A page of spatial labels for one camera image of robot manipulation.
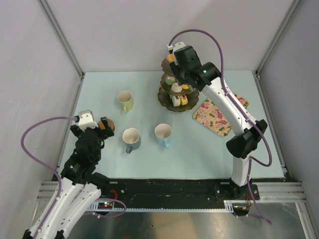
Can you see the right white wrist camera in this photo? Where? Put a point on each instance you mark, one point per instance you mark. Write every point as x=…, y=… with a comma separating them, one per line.
x=178, y=46

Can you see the wooden coaster stack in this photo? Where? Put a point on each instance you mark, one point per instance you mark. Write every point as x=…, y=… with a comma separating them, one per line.
x=106, y=125

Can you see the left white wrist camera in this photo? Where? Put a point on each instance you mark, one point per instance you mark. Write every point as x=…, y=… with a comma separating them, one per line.
x=86, y=120

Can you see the three-tier dark cake stand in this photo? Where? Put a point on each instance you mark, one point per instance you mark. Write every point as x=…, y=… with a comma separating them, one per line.
x=165, y=90

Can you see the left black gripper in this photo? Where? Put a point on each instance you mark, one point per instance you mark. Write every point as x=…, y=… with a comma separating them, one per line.
x=108, y=131

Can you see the floral rectangular tray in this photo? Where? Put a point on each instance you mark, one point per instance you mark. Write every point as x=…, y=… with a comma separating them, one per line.
x=210, y=116

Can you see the yellow round pastry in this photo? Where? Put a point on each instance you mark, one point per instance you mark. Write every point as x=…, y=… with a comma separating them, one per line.
x=185, y=87

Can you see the right aluminium frame post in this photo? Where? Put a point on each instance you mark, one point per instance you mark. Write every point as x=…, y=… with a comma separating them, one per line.
x=279, y=34

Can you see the white cupcake pastry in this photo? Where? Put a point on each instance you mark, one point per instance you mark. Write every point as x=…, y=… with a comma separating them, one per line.
x=176, y=88

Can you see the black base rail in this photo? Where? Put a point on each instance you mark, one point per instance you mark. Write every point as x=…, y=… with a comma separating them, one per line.
x=172, y=194

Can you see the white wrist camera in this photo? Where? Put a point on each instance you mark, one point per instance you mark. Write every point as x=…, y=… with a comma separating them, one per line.
x=178, y=46
x=86, y=120

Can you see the blue mug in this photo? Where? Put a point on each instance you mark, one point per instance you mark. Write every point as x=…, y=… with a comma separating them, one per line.
x=163, y=133

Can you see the grey mug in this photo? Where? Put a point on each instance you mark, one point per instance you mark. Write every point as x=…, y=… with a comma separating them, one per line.
x=132, y=139

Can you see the white cup pastry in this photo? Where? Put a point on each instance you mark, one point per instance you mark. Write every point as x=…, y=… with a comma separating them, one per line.
x=176, y=101

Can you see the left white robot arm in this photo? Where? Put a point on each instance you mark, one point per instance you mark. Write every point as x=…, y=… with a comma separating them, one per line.
x=66, y=206

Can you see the left aluminium frame post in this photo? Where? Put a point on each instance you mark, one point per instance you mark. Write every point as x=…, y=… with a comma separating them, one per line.
x=60, y=36

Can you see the green mug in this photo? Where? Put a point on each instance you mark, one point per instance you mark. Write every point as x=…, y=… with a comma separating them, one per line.
x=125, y=98

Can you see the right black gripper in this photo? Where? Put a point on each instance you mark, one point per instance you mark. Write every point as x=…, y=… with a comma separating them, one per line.
x=175, y=67

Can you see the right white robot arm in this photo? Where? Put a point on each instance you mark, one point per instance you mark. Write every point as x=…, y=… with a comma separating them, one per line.
x=248, y=131

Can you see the circuit board with leds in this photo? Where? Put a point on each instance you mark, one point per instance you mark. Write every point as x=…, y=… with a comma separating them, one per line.
x=105, y=205

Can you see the orange macaron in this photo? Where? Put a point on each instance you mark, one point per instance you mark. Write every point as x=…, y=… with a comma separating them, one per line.
x=170, y=58

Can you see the aluminium frame post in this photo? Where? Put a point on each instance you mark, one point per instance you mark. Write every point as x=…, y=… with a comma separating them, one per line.
x=279, y=34
x=60, y=36

